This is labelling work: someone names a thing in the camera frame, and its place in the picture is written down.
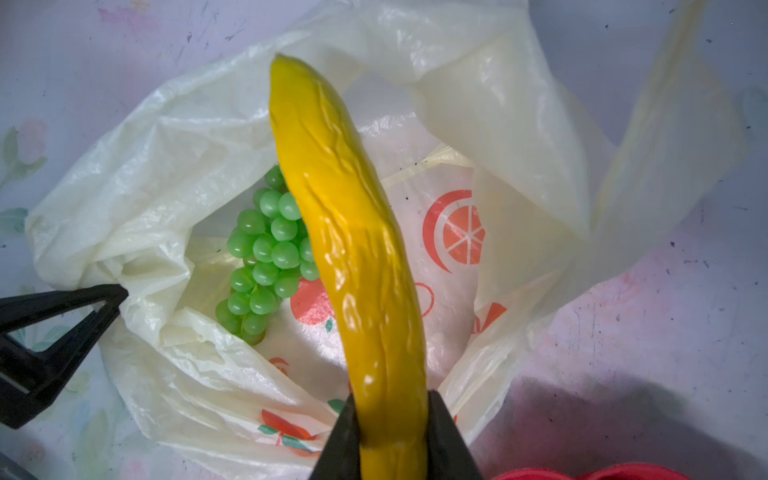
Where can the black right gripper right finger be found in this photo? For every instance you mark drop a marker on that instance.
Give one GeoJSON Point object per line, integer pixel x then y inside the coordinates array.
{"type": "Point", "coordinates": [448, 456]}

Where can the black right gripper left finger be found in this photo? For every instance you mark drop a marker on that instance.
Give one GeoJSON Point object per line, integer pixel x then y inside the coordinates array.
{"type": "Point", "coordinates": [340, 458]}

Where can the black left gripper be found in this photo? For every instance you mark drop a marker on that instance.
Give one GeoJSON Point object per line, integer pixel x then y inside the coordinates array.
{"type": "Point", "coordinates": [31, 375]}

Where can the red flower shaped plate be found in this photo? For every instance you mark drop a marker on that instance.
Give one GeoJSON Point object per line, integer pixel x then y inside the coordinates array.
{"type": "Point", "coordinates": [627, 471]}

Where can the yellow fake banana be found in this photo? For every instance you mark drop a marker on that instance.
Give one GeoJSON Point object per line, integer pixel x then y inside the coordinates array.
{"type": "Point", "coordinates": [360, 254]}

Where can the green fake grapes bunch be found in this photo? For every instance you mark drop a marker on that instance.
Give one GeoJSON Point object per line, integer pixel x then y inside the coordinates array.
{"type": "Point", "coordinates": [272, 241]}

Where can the yellowish printed plastic bag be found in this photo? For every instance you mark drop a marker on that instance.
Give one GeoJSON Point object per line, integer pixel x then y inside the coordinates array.
{"type": "Point", "coordinates": [563, 210]}

